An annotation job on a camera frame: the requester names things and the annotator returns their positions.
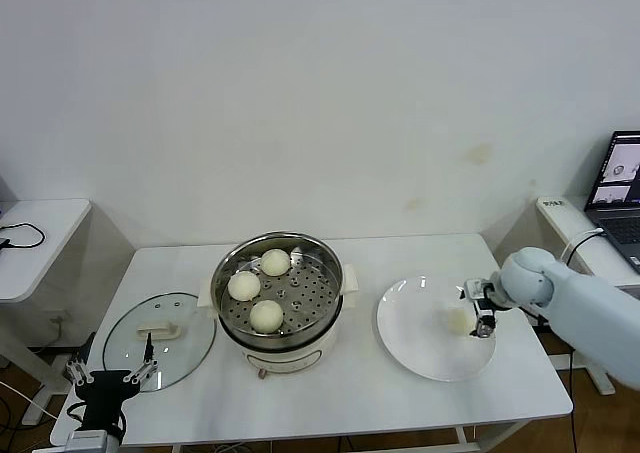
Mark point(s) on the round white plate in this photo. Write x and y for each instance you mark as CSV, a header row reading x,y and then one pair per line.
x,y
425,353

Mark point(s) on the grey open laptop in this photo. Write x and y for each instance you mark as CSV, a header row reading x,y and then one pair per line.
x,y
617,228

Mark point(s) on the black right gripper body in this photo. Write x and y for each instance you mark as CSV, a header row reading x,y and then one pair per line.
x,y
489,300

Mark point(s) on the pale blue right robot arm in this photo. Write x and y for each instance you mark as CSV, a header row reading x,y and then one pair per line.
x,y
585,313

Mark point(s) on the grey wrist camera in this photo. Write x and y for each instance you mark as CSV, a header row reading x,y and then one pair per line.
x,y
86,441
475,290

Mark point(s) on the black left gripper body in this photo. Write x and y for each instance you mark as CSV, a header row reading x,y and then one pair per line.
x,y
105,398

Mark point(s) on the cream electric cooker pot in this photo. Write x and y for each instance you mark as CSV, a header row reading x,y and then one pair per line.
x,y
280,360

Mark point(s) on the white steamed baozi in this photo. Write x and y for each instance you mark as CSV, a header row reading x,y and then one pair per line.
x,y
266,316
244,286
456,320
276,262

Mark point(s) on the white side table with laptop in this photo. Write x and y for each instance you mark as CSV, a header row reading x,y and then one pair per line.
x,y
555,223

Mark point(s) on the round glass pot lid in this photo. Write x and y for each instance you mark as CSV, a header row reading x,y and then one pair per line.
x,y
165,313

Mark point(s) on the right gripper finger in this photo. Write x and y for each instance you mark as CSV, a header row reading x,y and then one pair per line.
x,y
464,295
485,327

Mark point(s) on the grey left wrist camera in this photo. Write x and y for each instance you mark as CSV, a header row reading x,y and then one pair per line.
x,y
86,441

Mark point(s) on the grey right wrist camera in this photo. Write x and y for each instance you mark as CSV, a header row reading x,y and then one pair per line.
x,y
475,290

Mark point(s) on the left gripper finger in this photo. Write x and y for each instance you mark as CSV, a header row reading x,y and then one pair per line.
x,y
144,365
79,370

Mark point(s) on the white wall power socket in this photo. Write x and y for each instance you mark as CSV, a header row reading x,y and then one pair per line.
x,y
60,316

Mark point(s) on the stainless steel steamer basket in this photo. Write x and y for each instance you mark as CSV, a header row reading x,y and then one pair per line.
x,y
310,293

